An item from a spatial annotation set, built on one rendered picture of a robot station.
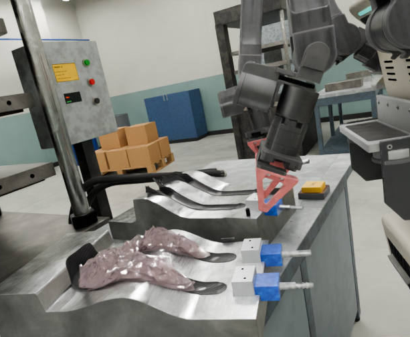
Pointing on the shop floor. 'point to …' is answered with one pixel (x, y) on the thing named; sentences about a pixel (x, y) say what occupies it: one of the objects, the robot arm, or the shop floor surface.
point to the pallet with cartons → (134, 150)
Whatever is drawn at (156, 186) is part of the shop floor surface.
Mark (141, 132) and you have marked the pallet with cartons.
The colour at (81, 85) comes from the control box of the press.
